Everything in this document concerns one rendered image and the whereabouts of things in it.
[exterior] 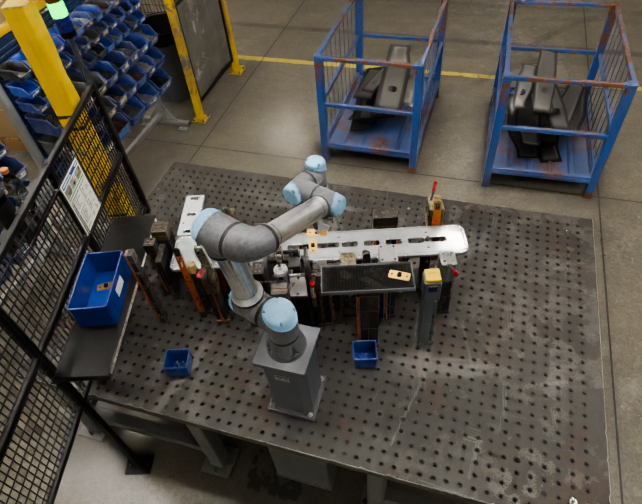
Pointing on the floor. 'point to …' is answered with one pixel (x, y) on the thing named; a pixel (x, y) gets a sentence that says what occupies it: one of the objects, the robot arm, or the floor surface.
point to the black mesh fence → (142, 464)
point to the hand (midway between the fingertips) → (316, 229)
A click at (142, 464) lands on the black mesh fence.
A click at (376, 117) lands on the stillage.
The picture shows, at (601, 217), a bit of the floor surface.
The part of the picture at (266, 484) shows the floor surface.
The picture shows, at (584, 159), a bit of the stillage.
